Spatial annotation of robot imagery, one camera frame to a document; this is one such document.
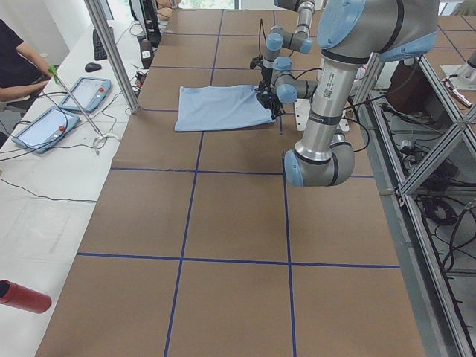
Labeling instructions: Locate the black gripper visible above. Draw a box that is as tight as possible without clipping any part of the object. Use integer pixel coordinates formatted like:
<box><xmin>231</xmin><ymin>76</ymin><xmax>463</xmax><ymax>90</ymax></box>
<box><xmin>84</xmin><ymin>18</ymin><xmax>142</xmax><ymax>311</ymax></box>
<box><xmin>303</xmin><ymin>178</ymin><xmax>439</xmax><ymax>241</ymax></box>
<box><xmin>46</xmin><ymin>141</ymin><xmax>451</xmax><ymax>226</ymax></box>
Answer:
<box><xmin>256</xmin><ymin>91</ymin><xmax>285</xmax><ymax>120</ymax></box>
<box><xmin>260</xmin><ymin>66</ymin><xmax>273</xmax><ymax>93</ymax></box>

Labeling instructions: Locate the light blue t-shirt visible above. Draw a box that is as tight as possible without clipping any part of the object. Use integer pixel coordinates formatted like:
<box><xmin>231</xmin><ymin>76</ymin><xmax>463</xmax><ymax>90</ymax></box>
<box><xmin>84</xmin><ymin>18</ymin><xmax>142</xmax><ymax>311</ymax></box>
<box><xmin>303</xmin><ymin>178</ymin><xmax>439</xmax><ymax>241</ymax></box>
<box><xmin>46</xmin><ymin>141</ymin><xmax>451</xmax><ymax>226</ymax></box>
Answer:
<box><xmin>175</xmin><ymin>85</ymin><xmax>275</xmax><ymax>132</ymax></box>

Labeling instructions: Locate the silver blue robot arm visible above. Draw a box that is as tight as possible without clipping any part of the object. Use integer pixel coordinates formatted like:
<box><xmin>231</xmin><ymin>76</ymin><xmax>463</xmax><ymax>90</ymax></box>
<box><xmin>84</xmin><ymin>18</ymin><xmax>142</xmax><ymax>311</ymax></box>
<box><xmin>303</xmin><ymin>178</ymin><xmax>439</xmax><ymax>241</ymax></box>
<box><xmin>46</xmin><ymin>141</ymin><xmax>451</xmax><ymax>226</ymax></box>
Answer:
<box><xmin>259</xmin><ymin>0</ymin><xmax>315</xmax><ymax>91</ymax></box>
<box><xmin>257</xmin><ymin>1</ymin><xmax>439</xmax><ymax>187</ymax></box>

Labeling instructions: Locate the black labelled box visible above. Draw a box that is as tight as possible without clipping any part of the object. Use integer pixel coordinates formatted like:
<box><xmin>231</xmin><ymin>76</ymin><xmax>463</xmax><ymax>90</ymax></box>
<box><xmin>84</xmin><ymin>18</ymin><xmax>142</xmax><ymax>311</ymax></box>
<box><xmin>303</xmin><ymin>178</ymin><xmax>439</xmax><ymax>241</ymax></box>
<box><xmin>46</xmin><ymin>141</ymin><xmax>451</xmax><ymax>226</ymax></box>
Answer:
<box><xmin>139</xmin><ymin>39</ymin><xmax>154</xmax><ymax>69</ymax></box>

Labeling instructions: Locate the brown box behind rack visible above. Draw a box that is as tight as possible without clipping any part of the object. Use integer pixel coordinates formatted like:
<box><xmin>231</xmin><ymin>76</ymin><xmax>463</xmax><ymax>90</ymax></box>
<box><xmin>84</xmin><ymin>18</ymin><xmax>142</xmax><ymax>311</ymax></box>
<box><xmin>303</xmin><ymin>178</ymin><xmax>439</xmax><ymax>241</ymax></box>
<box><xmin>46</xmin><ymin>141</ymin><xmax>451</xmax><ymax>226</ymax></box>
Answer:
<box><xmin>385</xmin><ymin>61</ymin><xmax>443</xmax><ymax>115</ymax></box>

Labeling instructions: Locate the black desktop monitor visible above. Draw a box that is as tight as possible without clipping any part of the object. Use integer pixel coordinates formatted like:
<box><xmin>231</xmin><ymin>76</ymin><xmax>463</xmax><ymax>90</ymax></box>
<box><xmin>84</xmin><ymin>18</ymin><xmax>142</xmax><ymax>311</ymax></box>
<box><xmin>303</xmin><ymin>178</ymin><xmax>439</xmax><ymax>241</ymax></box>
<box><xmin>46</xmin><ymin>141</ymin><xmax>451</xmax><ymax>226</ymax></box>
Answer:
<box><xmin>129</xmin><ymin>0</ymin><xmax>161</xmax><ymax>48</ymax></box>

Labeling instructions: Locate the black keyboard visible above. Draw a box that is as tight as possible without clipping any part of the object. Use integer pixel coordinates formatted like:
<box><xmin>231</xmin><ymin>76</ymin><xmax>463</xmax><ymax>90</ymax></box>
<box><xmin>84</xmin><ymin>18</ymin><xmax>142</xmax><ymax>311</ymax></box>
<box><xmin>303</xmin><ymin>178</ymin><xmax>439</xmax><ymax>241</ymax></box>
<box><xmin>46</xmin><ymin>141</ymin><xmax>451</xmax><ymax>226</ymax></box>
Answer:
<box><xmin>92</xmin><ymin>29</ymin><xmax>107</xmax><ymax>61</ymax></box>

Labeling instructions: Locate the black computer mouse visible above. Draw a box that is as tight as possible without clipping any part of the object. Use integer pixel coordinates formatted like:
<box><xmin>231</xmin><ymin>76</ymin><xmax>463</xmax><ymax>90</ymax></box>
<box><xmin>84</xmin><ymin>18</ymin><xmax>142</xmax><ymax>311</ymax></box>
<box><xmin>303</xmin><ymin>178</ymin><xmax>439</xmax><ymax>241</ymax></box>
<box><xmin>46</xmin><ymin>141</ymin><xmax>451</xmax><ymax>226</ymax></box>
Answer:
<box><xmin>84</xmin><ymin>62</ymin><xmax>102</xmax><ymax>73</ymax></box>

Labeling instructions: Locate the upper teach pendant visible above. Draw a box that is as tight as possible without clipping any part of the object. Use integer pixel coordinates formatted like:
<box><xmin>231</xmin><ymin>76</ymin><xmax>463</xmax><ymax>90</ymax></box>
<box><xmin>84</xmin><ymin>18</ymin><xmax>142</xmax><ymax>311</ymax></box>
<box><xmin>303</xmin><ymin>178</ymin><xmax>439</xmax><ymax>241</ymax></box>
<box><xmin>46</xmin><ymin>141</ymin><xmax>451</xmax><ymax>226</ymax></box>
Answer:
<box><xmin>71</xmin><ymin>77</ymin><xmax>112</xmax><ymax>113</ymax></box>

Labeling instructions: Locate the teach pendant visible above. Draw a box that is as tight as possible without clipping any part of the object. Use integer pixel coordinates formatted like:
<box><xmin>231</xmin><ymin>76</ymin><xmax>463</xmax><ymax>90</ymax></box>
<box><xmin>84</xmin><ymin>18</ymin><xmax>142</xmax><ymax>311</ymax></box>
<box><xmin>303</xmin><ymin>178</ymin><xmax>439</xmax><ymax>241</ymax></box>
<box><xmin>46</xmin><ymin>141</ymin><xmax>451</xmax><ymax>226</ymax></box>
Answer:
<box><xmin>12</xmin><ymin>107</ymin><xmax>80</xmax><ymax>154</ymax></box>
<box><xmin>71</xmin><ymin>77</ymin><xmax>112</xmax><ymax>113</ymax></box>

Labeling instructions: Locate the lower teach pendant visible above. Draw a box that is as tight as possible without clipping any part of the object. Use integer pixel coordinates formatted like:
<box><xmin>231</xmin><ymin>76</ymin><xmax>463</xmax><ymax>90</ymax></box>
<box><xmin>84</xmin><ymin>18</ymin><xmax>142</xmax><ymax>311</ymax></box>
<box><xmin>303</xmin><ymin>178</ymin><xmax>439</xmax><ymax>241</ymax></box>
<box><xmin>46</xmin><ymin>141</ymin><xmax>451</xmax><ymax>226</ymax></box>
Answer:
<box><xmin>12</xmin><ymin>107</ymin><xmax>80</xmax><ymax>154</ymax></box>

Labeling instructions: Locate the seated person black shirt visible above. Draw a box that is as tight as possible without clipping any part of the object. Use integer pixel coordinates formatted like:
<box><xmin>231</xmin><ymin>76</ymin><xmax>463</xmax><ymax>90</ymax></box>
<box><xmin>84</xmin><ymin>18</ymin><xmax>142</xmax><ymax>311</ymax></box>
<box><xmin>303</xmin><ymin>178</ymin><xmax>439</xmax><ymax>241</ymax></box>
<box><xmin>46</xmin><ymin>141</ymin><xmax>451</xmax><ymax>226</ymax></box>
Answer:
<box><xmin>1</xmin><ymin>20</ymin><xmax>53</xmax><ymax>103</ymax></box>

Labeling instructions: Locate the red cylinder bottle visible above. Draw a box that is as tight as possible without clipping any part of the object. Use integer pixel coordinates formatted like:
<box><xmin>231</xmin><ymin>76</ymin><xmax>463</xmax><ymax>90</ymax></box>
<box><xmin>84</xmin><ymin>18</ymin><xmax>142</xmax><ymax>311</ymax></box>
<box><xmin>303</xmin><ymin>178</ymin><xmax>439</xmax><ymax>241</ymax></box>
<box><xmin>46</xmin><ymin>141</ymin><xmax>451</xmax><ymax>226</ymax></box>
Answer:
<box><xmin>1</xmin><ymin>280</ymin><xmax>52</xmax><ymax>314</ymax></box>

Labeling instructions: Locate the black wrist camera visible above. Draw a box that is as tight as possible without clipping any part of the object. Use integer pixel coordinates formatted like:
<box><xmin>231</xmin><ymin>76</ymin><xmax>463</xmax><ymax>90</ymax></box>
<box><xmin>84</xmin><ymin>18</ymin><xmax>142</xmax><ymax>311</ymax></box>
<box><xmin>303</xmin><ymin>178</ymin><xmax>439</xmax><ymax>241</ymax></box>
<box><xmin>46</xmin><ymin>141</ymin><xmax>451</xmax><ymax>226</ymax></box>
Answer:
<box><xmin>249</xmin><ymin>55</ymin><xmax>263</xmax><ymax>70</ymax></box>

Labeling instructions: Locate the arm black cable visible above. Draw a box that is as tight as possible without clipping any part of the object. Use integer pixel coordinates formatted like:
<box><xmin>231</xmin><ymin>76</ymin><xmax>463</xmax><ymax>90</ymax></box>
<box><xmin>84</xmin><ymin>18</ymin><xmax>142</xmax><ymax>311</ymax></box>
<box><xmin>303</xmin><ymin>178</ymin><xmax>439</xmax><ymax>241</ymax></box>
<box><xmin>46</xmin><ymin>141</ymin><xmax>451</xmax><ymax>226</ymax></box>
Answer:
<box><xmin>289</xmin><ymin>51</ymin><xmax>376</xmax><ymax>153</ymax></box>
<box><xmin>256</xmin><ymin>18</ymin><xmax>271</xmax><ymax>60</ymax></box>

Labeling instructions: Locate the aluminium frame rack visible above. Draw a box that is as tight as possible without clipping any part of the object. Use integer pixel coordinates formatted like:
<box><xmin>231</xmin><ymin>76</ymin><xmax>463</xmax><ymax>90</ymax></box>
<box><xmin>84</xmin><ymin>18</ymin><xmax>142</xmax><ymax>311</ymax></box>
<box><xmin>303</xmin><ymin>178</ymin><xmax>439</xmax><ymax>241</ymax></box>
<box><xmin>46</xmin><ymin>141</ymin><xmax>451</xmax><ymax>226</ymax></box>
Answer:
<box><xmin>353</xmin><ymin>48</ymin><xmax>475</xmax><ymax>356</ymax></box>

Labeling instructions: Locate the aluminium frame post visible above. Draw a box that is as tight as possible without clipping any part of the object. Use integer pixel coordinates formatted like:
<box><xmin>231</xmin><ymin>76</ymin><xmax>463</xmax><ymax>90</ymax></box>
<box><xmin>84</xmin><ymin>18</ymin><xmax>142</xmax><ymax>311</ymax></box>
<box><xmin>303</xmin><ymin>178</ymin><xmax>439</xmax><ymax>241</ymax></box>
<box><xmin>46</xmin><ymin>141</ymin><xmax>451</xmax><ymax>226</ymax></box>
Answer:
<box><xmin>84</xmin><ymin>0</ymin><xmax>139</xmax><ymax>114</ymax></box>

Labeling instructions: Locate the metal rod green handle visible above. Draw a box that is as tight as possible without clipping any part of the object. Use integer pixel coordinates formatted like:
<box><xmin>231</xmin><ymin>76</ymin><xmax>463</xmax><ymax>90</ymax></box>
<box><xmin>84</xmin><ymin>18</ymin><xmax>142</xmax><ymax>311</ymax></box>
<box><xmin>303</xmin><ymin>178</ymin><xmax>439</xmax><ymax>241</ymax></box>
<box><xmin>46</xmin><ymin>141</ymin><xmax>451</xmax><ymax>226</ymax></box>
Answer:
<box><xmin>48</xmin><ymin>65</ymin><xmax>120</xmax><ymax>154</ymax></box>

